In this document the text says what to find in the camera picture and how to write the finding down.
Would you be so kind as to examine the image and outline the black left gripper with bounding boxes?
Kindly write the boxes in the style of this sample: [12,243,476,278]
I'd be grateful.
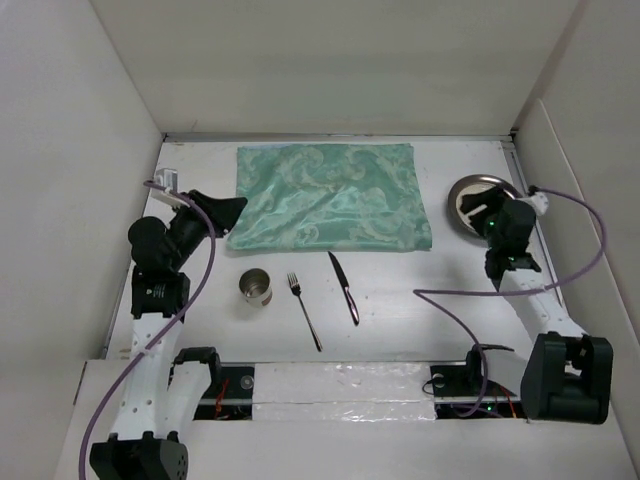
[167,190,245,271]

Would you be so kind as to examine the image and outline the round metal plate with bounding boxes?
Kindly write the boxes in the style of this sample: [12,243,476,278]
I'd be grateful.
[446,174,521,238]

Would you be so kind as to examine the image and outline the steel cup with white band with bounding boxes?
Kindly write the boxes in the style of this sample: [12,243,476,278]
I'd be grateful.
[238,268,273,308]

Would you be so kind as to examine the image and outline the green satin tablecloth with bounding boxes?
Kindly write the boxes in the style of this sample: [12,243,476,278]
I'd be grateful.
[227,143,433,253]

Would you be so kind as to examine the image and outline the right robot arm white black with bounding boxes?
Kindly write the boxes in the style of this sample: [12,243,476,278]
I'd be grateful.
[460,186,613,425]

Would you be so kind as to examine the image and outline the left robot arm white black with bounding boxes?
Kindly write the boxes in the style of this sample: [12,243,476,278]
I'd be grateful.
[78,185,248,479]

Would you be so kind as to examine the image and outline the silver fork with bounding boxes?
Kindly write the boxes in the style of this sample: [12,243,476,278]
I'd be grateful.
[287,272,323,352]

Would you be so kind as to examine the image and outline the white foam front panel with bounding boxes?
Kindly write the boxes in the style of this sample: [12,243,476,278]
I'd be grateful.
[252,362,436,423]

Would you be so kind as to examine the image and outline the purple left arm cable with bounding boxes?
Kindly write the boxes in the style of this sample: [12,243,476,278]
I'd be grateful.
[77,180,219,480]

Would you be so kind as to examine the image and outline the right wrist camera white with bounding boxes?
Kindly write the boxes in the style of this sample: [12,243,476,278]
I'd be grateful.
[521,185,549,217]

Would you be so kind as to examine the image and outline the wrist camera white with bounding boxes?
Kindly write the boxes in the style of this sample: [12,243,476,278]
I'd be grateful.
[521,185,549,217]
[150,168,184,209]

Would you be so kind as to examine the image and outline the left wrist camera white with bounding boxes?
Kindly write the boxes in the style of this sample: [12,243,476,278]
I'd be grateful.
[150,168,184,209]

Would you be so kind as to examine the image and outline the black handled table knife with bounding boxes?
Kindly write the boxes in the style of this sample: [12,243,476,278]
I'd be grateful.
[328,252,360,326]

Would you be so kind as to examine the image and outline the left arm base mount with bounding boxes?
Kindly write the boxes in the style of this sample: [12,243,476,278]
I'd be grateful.
[194,363,255,421]

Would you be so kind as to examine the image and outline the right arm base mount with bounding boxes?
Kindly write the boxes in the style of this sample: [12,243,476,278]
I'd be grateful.
[422,344,527,420]

